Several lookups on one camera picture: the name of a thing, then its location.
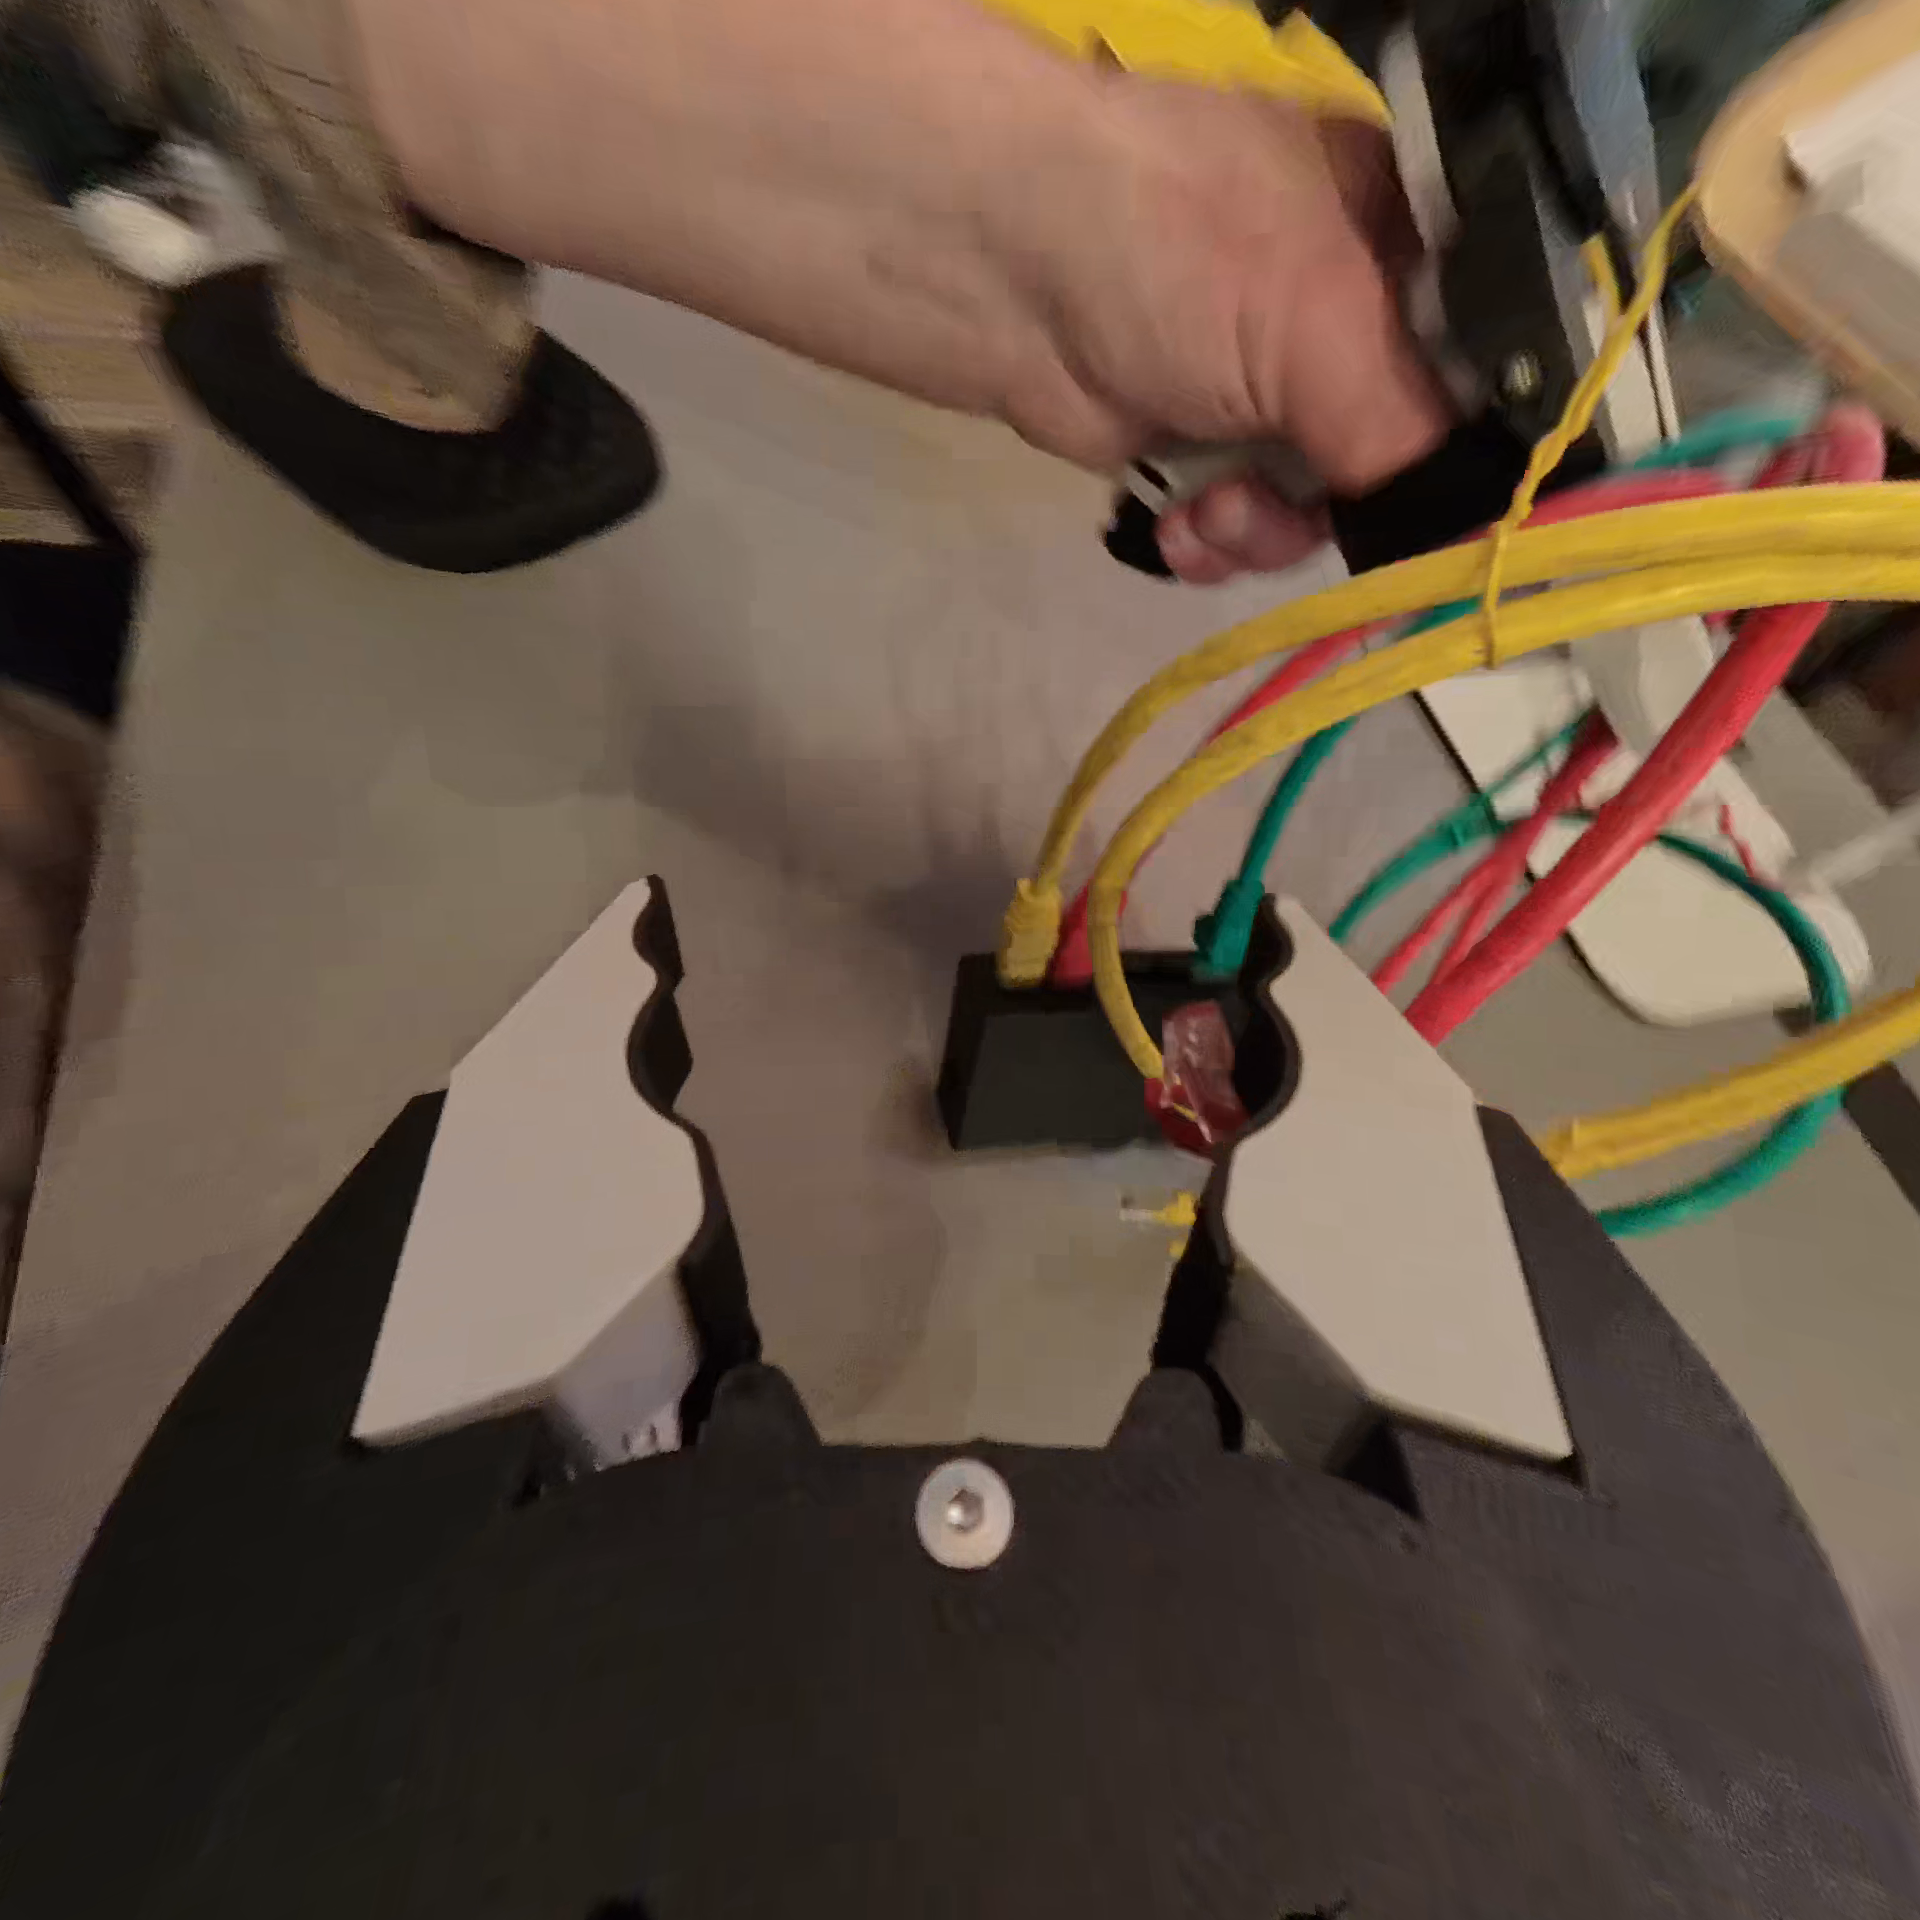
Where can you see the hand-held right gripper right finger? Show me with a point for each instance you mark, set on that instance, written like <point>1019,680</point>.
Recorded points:
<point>1382,1229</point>

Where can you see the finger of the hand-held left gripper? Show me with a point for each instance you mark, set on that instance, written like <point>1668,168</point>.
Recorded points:
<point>1635,376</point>

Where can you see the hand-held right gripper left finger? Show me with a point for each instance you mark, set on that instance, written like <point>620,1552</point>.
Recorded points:
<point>541,1200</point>

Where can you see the yellow twist tie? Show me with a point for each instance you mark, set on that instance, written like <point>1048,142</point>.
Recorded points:
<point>1573,411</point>

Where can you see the black network switch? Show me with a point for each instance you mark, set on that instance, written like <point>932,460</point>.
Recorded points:
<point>1037,1072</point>

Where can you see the person's left forearm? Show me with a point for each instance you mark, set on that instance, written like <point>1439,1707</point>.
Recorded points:
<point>676,149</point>

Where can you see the instruction sheet on stand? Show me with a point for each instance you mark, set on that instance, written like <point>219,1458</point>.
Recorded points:
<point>1740,224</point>

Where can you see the black mesh pad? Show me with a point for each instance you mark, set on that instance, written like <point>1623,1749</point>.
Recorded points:
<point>451,480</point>

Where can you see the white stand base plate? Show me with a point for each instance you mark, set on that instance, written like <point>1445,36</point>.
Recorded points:
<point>1694,944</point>

